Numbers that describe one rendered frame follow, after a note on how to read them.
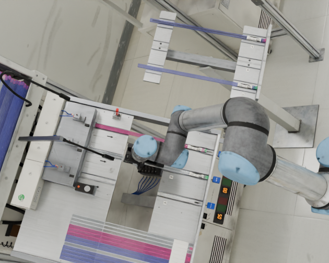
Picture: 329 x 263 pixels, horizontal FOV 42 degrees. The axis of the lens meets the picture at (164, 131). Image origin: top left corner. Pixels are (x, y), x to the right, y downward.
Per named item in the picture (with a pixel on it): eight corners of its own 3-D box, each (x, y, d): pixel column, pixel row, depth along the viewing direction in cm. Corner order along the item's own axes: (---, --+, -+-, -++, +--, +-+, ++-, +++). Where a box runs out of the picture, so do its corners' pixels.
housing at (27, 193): (72, 105, 196) (65, 94, 182) (39, 212, 183) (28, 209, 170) (56, 101, 196) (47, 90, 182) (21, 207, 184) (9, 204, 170)
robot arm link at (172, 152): (193, 139, 152) (164, 129, 151) (185, 169, 150) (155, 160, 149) (188, 142, 160) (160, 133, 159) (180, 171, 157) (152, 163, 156)
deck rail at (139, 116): (220, 134, 190) (221, 130, 184) (219, 138, 190) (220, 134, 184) (65, 98, 195) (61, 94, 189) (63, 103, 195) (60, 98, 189)
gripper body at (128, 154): (127, 144, 174) (130, 139, 162) (148, 150, 175) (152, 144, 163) (122, 163, 172) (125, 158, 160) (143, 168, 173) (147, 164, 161)
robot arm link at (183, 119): (255, 81, 116) (165, 103, 159) (246, 119, 114) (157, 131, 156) (285, 97, 121) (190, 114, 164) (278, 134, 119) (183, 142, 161)
